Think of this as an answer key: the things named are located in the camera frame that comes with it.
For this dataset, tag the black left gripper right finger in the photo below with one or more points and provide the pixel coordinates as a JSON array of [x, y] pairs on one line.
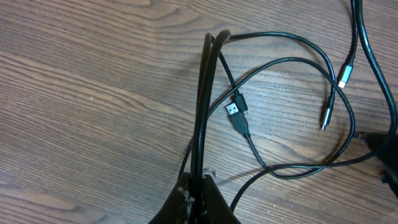
[[216, 210]]

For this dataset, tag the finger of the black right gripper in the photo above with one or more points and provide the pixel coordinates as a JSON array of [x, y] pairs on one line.
[[386, 152]]

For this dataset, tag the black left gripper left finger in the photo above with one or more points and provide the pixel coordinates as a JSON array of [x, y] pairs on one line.
[[176, 209]]

